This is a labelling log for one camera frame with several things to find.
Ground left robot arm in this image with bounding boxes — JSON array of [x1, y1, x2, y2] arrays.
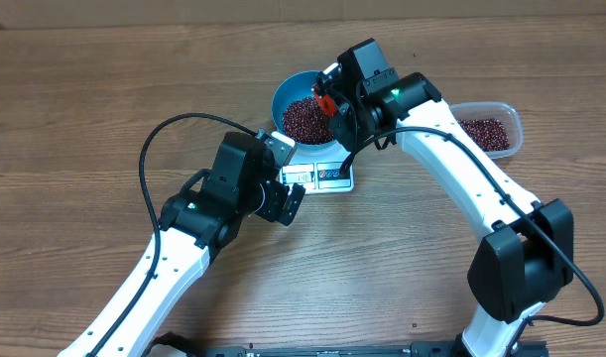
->
[[62, 131, 304, 356]]

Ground white digital kitchen scale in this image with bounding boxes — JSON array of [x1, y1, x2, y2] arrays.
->
[[279, 140, 355, 194]]

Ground blue metal bowl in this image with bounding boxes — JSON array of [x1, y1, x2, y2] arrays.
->
[[272, 71, 317, 136]]

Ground clear plastic container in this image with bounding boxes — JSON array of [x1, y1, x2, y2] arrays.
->
[[450, 102, 524, 160]]

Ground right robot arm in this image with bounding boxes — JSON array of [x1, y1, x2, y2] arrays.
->
[[311, 63, 574, 356]]

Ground orange measuring scoop blue handle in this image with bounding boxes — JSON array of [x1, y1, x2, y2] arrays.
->
[[311, 83, 338, 118]]

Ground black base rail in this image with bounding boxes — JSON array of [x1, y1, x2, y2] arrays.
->
[[148, 331, 549, 357]]

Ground red beans in bowl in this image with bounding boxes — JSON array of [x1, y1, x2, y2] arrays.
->
[[282, 97, 333, 145]]

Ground red beans in container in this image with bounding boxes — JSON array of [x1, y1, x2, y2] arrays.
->
[[459, 118, 510, 152]]

